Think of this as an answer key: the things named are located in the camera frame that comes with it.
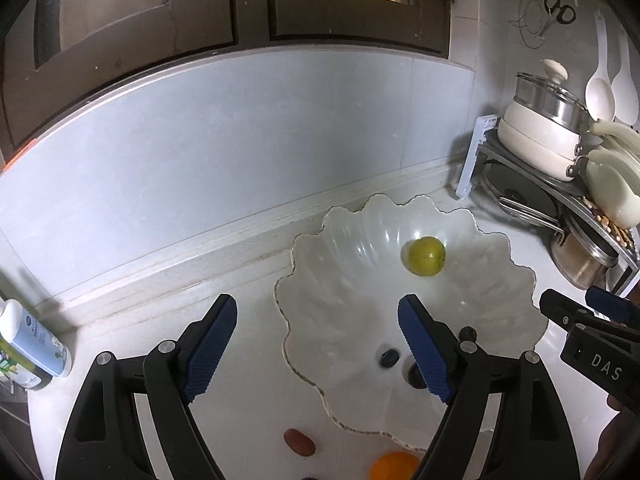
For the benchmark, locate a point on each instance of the white spoon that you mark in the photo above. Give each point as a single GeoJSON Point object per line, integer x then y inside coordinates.
{"type": "Point", "coordinates": [599, 95]}
{"type": "Point", "coordinates": [624, 92]}

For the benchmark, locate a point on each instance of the wooden bead trivet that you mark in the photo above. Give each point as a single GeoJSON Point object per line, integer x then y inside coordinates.
{"type": "Point", "coordinates": [622, 236]}

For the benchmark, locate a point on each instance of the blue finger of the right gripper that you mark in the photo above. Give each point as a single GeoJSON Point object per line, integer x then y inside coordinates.
{"type": "Point", "coordinates": [617, 309]}
{"type": "Point", "coordinates": [562, 310]}

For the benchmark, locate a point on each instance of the white spoon right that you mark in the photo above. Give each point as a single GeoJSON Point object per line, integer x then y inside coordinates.
{"type": "Point", "coordinates": [624, 92]}

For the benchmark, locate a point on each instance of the white spoon left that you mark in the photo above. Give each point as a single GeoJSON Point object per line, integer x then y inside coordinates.
{"type": "Point", "coordinates": [599, 95]}

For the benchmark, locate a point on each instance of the black scissors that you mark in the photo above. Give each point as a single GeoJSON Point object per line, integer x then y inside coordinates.
{"type": "Point", "coordinates": [557, 13]}

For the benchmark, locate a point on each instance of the dark wooden window frame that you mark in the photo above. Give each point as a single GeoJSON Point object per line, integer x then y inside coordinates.
{"type": "Point", "coordinates": [59, 55]}

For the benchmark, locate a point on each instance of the cream kettle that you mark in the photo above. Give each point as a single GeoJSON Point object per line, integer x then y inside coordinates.
{"type": "Point", "coordinates": [612, 172]}

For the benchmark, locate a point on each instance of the cream pot with glass lid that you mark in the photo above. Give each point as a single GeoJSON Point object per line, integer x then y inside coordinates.
{"type": "Point", "coordinates": [544, 123]}

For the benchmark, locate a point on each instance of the person's right hand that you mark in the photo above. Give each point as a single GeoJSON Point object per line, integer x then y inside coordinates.
{"type": "Point", "coordinates": [614, 437]}

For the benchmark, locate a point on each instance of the blueberry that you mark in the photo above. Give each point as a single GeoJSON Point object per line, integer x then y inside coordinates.
{"type": "Point", "coordinates": [389, 358]}
{"type": "Point", "coordinates": [468, 333]}

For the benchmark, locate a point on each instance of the white pump bottle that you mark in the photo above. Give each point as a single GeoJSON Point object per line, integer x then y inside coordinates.
{"type": "Point", "coordinates": [26, 334]}

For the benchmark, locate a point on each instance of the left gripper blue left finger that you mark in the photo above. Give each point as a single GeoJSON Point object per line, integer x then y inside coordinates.
{"type": "Point", "coordinates": [204, 344]}

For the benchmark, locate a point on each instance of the red grape left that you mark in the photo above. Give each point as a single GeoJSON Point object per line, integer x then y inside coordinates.
{"type": "Point", "coordinates": [299, 443]}

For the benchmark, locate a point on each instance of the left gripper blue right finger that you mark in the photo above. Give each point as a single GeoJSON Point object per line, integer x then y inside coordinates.
{"type": "Point", "coordinates": [433, 345]}

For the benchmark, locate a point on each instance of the white scalloped bowl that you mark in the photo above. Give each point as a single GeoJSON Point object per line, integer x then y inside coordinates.
{"type": "Point", "coordinates": [375, 302]}

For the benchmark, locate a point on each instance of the orange mandarin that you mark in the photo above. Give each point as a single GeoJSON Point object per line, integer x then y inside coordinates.
{"type": "Point", "coordinates": [394, 466]}

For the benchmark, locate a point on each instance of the green dish soap bottle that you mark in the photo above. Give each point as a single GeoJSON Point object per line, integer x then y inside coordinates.
{"type": "Point", "coordinates": [20, 370]}

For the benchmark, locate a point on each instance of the stainless steel pot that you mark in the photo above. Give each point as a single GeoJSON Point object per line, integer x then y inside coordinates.
{"type": "Point", "coordinates": [581, 255]}

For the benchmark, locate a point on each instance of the glass lid under shelf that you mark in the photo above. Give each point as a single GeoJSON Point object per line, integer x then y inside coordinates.
{"type": "Point", "coordinates": [519, 198]}

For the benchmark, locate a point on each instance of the green apple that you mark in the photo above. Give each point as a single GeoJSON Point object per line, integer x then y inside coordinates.
{"type": "Point", "coordinates": [426, 256]}

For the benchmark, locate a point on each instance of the large dark plum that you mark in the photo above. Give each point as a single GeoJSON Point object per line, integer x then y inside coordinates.
{"type": "Point", "coordinates": [414, 377]}

